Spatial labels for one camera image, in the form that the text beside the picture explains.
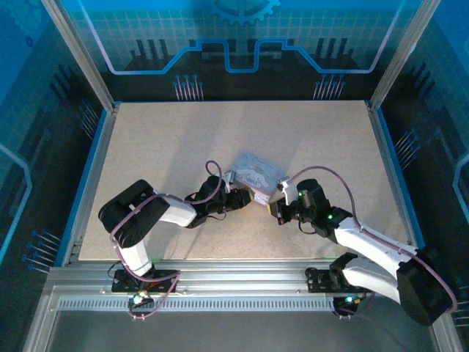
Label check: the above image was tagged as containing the light blue cartoon tin box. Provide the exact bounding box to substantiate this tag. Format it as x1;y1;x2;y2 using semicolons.
227;149;287;206

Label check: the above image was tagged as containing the blue table border strip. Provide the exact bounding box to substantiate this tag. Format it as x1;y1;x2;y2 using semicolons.
53;109;109;267
375;108;426;257

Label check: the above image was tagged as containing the black connector with LED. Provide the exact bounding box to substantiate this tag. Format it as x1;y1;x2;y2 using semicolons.
332;294;362;317
128;290;153;309

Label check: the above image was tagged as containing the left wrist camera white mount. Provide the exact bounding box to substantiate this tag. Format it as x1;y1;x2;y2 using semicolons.
222;170;239;194

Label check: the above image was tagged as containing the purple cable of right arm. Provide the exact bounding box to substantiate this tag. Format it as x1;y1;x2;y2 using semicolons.
284;166;459;320

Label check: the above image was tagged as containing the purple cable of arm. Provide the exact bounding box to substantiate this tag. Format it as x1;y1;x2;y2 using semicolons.
108;160;225;320
284;166;459;320

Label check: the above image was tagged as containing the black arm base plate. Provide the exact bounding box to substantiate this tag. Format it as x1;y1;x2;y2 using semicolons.
111;268;180;294
305;266;367;294

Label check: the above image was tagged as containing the long aluminium frame rail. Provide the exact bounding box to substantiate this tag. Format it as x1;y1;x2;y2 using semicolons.
46;260;443;294

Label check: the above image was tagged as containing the aluminium table side rail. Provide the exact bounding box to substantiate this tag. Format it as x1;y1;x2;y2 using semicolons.
366;100;421;254
61;102;120;267

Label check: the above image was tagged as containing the slotted grey cable duct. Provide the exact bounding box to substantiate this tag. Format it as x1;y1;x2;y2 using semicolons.
57;298;347;312

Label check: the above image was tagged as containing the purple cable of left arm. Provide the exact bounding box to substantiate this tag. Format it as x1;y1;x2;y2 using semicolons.
108;160;225;320

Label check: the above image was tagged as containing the aluminium frame post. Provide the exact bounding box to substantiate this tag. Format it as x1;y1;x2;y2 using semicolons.
368;0;443;111
39;0;120;113

